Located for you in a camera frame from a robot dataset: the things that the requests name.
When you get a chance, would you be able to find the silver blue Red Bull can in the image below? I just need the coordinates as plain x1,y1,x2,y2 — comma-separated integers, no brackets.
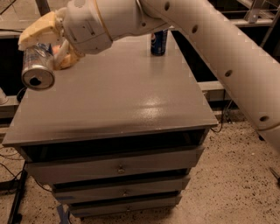
21,44,55,91

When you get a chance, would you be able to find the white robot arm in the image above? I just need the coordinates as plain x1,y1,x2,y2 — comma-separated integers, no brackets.
18,0,280,151

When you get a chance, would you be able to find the grey drawer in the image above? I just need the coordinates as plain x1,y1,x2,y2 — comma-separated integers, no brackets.
26,145,204,185
53,175,190,204
69,192,181,217

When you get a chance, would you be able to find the blue Pepsi can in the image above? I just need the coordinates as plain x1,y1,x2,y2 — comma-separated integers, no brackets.
150,29,168,56

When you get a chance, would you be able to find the top grey drawer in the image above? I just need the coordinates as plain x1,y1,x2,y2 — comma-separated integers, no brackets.
26,145,204,185

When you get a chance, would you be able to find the middle grey drawer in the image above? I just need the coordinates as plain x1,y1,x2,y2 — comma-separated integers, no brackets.
53,175,190,204

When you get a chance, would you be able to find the black cable on rail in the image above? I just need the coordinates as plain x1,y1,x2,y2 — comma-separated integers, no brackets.
0,27,23,33

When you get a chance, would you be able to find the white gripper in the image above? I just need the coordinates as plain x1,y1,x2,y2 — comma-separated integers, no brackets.
17,0,113,70

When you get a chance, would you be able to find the grey drawer cabinet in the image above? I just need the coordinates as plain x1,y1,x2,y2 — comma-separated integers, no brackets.
2,31,220,219

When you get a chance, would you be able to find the bottom grey drawer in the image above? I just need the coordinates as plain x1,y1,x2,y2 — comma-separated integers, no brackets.
69,192,181,217

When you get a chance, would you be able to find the red apple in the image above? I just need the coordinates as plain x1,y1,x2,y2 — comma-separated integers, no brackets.
52,45,61,55

